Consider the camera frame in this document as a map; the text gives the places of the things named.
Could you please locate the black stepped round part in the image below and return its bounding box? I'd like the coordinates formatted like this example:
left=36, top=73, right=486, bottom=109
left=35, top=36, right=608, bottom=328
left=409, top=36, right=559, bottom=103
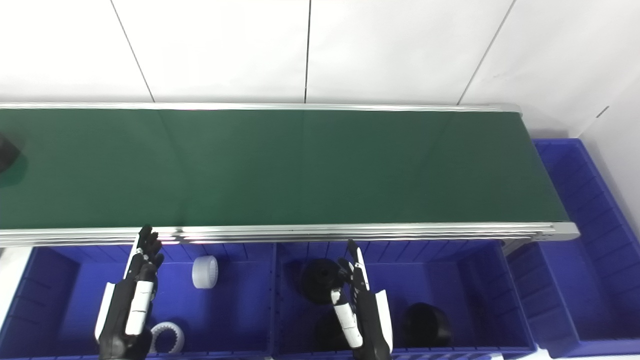
left=0, top=134, right=23, bottom=173
left=301, top=259, right=348, bottom=304

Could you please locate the blue bin with black parts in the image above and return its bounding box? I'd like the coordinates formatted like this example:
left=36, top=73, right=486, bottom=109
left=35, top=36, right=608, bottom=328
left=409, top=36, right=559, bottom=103
left=272, top=240, right=538, bottom=360

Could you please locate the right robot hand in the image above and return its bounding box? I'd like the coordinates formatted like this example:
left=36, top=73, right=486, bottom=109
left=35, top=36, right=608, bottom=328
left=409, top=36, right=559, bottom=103
left=330, top=239, right=394, bottom=360

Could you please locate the blue bin with white parts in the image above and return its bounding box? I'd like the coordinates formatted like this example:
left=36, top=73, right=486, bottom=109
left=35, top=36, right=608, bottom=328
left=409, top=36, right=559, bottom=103
left=0, top=242, right=277, bottom=360

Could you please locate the empty blue bin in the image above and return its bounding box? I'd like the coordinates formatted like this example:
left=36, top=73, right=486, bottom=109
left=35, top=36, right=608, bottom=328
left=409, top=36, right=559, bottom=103
left=505, top=138, right=640, bottom=358

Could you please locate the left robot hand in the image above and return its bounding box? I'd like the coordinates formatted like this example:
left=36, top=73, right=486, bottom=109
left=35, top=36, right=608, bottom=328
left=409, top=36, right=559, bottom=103
left=95, top=225, right=165, bottom=360

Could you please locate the white cylinder part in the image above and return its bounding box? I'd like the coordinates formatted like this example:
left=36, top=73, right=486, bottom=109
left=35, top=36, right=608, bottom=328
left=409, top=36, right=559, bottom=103
left=192, top=255, right=219, bottom=290

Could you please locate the white ring gear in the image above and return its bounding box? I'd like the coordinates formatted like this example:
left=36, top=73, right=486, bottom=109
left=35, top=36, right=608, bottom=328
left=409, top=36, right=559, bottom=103
left=149, top=322, right=185, bottom=355

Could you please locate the green conveyor belt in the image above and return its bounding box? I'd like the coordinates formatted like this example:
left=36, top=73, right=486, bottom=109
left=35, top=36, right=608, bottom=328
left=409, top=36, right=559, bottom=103
left=0, top=109, right=570, bottom=231
left=0, top=102, right=581, bottom=256

